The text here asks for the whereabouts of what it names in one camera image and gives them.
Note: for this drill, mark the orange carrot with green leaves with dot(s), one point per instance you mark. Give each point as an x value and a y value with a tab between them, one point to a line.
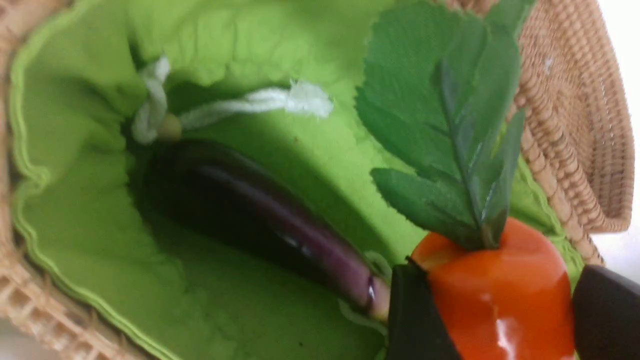
438	94

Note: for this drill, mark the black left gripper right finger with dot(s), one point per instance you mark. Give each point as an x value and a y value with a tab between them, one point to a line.
606	315

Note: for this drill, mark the dark purple eggplant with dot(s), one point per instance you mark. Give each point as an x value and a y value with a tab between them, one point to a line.
215	191

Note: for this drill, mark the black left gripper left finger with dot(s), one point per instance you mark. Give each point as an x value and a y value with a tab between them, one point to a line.
415	327

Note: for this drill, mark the green fabric basket liner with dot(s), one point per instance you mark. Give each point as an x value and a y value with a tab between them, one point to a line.
76	86

